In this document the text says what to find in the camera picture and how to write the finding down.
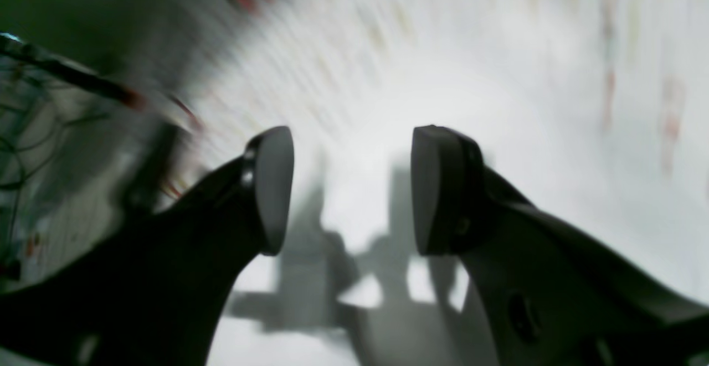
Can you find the terrazzo patterned tablecloth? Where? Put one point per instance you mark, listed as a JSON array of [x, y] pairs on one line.
[[595, 110]]

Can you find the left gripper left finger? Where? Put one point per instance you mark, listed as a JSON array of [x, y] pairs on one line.
[[153, 293]]

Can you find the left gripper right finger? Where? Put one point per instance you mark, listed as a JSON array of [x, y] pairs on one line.
[[541, 291]]

